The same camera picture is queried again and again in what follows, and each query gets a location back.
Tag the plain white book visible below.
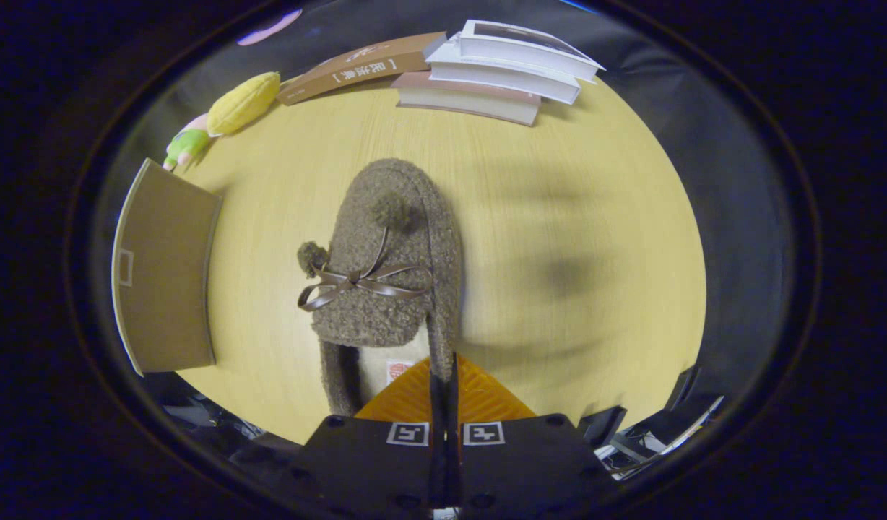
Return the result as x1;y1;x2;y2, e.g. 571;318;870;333
425;36;581;105

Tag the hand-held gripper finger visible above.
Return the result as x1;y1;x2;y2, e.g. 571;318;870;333
445;352;612;515
285;354;446;515

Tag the brown cover book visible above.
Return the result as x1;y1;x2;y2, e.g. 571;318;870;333
277;31;448;107

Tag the pinkish cover thick book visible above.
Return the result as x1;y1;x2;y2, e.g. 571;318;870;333
391;70;542;127

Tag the white book with portrait cover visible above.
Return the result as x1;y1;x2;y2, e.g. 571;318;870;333
458;19;605;82

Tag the brown cardboard storage box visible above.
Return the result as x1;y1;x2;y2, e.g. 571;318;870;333
111;157;222;378

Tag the brown fuzzy slipper shoe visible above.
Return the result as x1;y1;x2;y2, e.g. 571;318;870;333
297;157;464;418

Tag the yellow plush toy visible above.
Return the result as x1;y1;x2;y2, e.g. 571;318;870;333
207;71;282;138

